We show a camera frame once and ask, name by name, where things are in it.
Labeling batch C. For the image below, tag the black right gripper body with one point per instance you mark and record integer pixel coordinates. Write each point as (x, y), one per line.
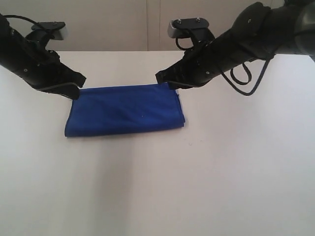
(210, 59)

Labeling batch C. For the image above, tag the blue towel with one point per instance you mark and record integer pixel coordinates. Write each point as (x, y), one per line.
(124, 110)

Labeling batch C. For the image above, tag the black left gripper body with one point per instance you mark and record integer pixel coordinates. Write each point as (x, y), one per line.
(36, 74)

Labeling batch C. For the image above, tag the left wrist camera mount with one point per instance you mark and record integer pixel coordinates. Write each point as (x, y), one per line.
(42, 32)

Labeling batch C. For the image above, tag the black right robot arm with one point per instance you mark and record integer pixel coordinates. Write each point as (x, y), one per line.
(259, 32)

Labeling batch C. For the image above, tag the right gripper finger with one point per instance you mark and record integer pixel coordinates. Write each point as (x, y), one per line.
(173, 74)
(184, 85)

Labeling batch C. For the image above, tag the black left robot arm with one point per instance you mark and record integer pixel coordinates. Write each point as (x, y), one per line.
(10, 37)

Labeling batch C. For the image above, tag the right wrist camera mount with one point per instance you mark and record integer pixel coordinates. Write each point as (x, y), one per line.
(196, 29)

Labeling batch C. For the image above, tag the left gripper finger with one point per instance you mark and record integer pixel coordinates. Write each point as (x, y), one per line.
(68, 90)
(67, 75)

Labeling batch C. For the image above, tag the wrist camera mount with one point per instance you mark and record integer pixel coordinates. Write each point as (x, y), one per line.
(42, 32)
(196, 29)

